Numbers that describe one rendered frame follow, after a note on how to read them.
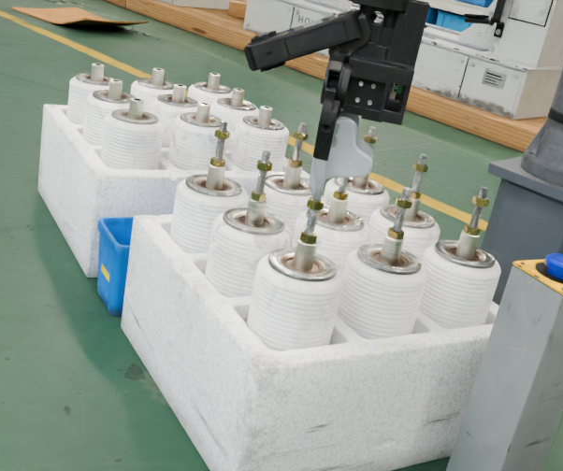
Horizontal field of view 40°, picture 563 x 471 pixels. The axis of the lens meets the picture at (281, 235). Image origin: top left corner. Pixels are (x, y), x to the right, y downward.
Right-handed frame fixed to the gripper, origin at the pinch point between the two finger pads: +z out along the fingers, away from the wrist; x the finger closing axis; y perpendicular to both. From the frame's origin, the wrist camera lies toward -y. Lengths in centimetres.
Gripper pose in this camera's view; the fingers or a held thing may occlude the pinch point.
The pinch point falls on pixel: (313, 183)
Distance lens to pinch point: 81.0
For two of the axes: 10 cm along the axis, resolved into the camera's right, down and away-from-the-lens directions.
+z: -1.8, 9.1, 3.7
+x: 1.5, -3.5, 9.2
